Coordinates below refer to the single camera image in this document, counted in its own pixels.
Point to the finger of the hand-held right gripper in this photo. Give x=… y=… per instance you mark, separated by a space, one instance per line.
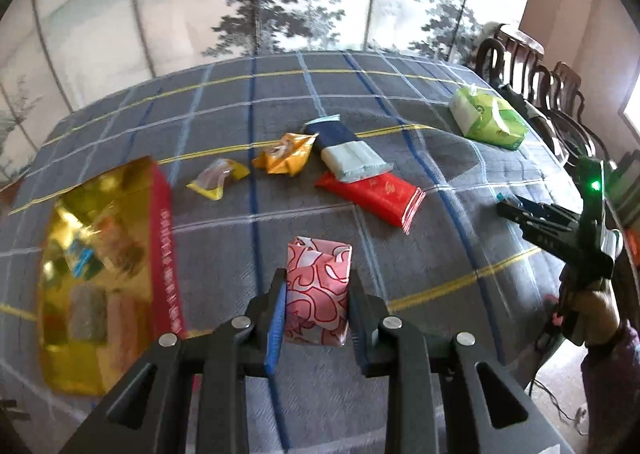
x=550 y=214
x=540 y=229

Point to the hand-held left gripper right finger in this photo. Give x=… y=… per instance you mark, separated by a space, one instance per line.
x=357 y=329

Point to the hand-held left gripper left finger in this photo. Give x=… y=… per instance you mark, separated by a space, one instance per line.
x=275 y=329

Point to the pink patterned snack packet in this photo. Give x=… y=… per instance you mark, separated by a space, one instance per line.
x=315 y=294

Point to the red tin box gold inside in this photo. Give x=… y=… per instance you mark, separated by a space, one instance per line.
x=165 y=254

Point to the red snack packet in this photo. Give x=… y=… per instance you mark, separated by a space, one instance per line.
x=375 y=194

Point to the clear orange snack sticks packet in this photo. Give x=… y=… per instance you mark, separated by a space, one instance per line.
x=127 y=316

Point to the small yellow-edged clear packet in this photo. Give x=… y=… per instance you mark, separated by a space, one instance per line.
x=215 y=178

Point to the navy and white snack packet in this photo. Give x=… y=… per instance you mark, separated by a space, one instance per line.
x=350 y=161

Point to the clear grey sesame bar packet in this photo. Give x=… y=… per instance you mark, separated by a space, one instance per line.
x=89 y=314

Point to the small blue-edged clear packet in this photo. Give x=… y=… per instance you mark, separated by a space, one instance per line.
x=80 y=259

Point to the person's right forearm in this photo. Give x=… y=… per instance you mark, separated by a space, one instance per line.
x=615 y=384

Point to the person's right hand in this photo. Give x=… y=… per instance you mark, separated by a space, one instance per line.
x=597 y=314

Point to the dark wooden chair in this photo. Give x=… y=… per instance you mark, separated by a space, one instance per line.
x=565 y=83
x=590 y=138
x=520 y=46

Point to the green tissue pack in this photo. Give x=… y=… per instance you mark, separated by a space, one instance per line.
x=490 y=118

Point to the painted landscape folding screen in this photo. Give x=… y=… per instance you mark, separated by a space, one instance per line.
x=150 y=8

